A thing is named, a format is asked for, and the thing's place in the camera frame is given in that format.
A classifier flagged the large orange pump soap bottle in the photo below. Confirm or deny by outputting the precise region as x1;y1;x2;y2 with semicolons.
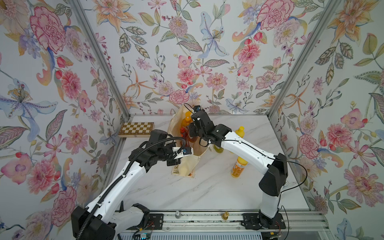
181;112;193;128

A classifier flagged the cream canvas shopping bag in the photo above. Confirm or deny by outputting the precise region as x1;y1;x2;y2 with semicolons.
168;106;208;178

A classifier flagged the orange bottle yellow cap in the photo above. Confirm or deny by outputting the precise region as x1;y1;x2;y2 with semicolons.
235;127;245;138
231;157;248;178

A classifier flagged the red Fairy dish soap bottle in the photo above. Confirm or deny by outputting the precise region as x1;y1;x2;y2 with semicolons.
180;127;188;140

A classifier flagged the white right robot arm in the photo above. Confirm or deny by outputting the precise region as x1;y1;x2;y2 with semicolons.
189;106;288;220

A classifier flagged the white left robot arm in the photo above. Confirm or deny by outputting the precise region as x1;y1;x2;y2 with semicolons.
71;130;188;240

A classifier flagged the wooden chess board box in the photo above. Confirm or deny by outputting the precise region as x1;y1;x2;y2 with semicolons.
118;122;154;138

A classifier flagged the orange bottle yellow cap front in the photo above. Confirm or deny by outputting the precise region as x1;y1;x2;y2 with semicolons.
231;157;248;178

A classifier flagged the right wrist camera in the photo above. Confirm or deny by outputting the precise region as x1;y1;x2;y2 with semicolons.
193;105;202;114

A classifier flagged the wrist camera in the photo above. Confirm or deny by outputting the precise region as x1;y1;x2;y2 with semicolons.
193;105;202;114
172;147;194;160

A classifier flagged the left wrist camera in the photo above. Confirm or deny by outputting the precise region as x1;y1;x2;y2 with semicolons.
172;147;194;160

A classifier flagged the black corrugated cable conduit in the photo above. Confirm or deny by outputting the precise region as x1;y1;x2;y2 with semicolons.
74;136;187;240

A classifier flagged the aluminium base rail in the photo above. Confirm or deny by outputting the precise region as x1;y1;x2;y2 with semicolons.
74;209;334;240

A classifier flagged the aluminium corner post left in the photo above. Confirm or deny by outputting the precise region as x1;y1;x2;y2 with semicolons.
69;0;131;120

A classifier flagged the aluminium corner post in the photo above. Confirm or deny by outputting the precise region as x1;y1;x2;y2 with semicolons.
267;1;339;120
69;0;131;120

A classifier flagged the aluminium corner post right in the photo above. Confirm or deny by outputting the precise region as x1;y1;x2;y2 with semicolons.
267;1;339;120

